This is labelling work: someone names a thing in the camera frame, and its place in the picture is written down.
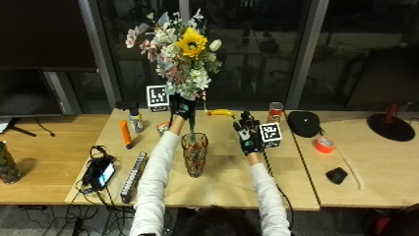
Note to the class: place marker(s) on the orange tape roll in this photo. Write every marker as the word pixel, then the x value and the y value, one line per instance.
pixel 323 145

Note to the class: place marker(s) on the black hard-shell case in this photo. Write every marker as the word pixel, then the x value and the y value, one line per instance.
pixel 303 123

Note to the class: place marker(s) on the glass jar with greenery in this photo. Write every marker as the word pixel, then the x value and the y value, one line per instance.
pixel 8 165

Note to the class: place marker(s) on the white marker cube glove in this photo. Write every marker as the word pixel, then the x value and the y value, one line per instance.
pixel 270 133
pixel 157 96

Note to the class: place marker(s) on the mixed flower bouquet with sunflower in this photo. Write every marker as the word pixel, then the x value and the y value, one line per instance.
pixel 187 49

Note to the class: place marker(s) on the white marker cube right glove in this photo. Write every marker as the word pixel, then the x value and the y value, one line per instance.
pixel 270 133

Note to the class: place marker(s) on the long grey power strip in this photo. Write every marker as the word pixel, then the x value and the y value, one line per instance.
pixel 133 177

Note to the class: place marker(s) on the red drink can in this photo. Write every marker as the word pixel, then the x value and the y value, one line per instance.
pixel 275 113

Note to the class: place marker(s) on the black round base red post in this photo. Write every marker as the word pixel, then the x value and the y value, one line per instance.
pixel 389 128

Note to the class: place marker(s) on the red and black bag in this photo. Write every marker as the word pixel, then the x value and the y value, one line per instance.
pixel 392 221

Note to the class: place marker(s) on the orange marker pen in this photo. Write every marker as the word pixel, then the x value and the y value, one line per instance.
pixel 125 134

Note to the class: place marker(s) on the person's right hand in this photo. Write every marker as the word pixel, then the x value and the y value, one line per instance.
pixel 248 139

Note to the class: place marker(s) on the black monitor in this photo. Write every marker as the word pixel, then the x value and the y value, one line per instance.
pixel 25 93

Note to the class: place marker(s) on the patterned glass vase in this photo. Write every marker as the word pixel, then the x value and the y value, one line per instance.
pixel 194 155

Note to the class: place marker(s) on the small red white packet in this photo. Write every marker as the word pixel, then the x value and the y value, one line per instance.
pixel 162 127

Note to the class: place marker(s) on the small clear bottle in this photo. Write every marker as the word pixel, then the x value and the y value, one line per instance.
pixel 135 123

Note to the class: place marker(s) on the yellow banana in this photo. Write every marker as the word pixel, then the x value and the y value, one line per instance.
pixel 221 112

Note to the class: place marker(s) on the person's left hand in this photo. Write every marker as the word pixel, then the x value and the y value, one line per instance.
pixel 182 109

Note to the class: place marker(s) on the white marker cube left glove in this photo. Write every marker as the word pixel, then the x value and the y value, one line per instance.
pixel 157 96

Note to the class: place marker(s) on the small black mouse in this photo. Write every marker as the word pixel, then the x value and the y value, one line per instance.
pixel 336 175

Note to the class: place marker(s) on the black device with lit screen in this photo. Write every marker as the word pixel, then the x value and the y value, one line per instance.
pixel 101 173

